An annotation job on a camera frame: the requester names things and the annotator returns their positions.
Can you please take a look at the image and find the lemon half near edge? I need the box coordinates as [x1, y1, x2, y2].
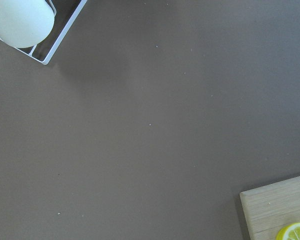
[275, 222, 300, 240]

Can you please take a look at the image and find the wooden cutting board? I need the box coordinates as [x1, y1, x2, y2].
[239, 176, 300, 240]

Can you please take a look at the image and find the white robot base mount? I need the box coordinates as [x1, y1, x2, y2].
[0, 0, 86, 65]

